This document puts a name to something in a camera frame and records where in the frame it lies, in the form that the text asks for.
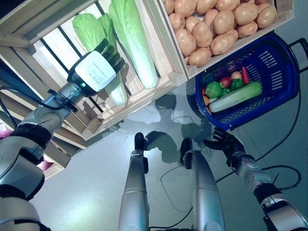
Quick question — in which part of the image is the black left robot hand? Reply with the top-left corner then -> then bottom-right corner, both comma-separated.
66,38 -> 126,98

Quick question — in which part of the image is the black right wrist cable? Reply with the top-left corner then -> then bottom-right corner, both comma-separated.
263,165 -> 303,191

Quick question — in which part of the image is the silver robot leg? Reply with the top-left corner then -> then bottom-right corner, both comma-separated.
117,132 -> 151,231
180,137 -> 227,231

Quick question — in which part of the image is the tan plastic potato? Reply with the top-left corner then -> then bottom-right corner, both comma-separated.
212,10 -> 235,35
237,21 -> 258,39
173,0 -> 197,18
233,2 -> 259,26
256,5 -> 277,29
210,33 -> 236,56
192,22 -> 214,48
168,13 -> 186,31
187,47 -> 212,67
175,28 -> 197,57

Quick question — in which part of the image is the black basket handle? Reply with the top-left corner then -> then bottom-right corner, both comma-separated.
288,38 -> 308,73

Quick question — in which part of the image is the big green bell pepper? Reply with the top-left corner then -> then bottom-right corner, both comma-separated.
205,81 -> 223,99

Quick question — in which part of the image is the green white napa cabbage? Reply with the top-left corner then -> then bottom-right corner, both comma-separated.
208,81 -> 263,113
108,0 -> 159,90
72,13 -> 129,108

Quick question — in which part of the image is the silver left robot leg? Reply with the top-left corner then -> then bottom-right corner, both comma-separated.
117,132 -> 151,231

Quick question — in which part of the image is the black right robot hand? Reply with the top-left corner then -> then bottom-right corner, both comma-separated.
203,127 -> 246,169

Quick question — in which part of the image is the wooden cabbage crate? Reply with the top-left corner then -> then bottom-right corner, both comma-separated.
0,0 -> 188,142

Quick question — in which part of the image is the black floor cable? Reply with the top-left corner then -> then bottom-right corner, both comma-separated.
215,92 -> 302,183

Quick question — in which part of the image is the red apple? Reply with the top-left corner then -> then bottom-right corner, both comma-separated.
219,76 -> 232,89

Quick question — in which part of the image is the red plastic carrot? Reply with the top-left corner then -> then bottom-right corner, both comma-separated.
241,66 -> 251,85

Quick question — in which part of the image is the blue plastic shopping basket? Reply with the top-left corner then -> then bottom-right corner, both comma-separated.
194,36 -> 308,132

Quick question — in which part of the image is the silver right robot leg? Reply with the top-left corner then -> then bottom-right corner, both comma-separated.
180,137 -> 227,231

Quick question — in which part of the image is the wooden potato crate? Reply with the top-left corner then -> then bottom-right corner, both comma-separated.
156,0 -> 295,80

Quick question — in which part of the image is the small green bell pepper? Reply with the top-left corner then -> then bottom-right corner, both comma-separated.
230,78 -> 244,91

